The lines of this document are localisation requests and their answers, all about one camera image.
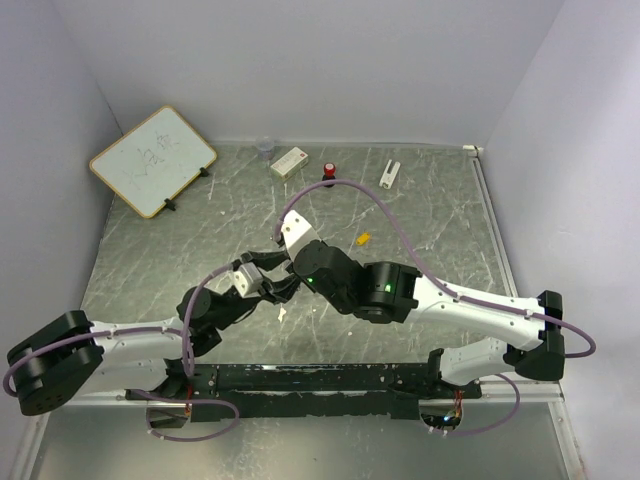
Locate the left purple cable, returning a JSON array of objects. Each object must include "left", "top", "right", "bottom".
[{"left": 2, "top": 259, "right": 246, "bottom": 442}]

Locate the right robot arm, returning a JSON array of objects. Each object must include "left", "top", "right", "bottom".
[{"left": 285, "top": 239, "right": 565, "bottom": 398}]

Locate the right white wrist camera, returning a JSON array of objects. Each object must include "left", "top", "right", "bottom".
[{"left": 280, "top": 210, "right": 320, "bottom": 262}]

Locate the red and black stamp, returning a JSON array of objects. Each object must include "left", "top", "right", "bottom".
[{"left": 322, "top": 162, "right": 336, "bottom": 182}]

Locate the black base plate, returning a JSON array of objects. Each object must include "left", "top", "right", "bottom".
[{"left": 149, "top": 363, "right": 481, "bottom": 422}]

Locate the small clear plastic cup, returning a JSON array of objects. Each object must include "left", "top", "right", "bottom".
[{"left": 255, "top": 136, "right": 275, "bottom": 161}]

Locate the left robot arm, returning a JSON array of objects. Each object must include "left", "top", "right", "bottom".
[{"left": 3, "top": 251, "right": 299, "bottom": 416}]

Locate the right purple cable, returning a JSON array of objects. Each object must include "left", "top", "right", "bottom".
[{"left": 274, "top": 179, "right": 597, "bottom": 437}]

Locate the aluminium rail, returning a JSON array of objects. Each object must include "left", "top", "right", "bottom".
[{"left": 37, "top": 363, "right": 565, "bottom": 406}]

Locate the white cardboard box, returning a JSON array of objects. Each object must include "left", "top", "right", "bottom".
[{"left": 270, "top": 147, "right": 309, "bottom": 181}]

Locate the white board with wooden frame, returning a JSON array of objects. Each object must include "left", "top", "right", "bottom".
[{"left": 89, "top": 105, "right": 217, "bottom": 219}]

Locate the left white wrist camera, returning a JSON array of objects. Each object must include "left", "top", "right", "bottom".
[{"left": 232, "top": 262, "right": 263, "bottom": 298}]

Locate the yellow key tag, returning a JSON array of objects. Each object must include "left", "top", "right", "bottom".
[{"left": 355, "top": 232, "right": 371, "bottom": 246}]

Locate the purple cable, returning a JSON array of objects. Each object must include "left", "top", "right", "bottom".
[
  {"left": 2, "top": 259, "right": 246, "bottom": 442},
  {"left": 274, "top": 179, "right": 597, "bottom": 437}
]

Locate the white stapler remover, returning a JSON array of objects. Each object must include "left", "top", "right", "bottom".
[{"left": 379, "top": 159, "right": 401, "bottom": 190}]

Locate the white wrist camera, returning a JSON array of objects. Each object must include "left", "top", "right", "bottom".
[
  {"left": 280, "top": 210, "right": 320, "bottom": 262},
  {"left": 232, "top": 262, "right": 263, "bottom": 298}
]

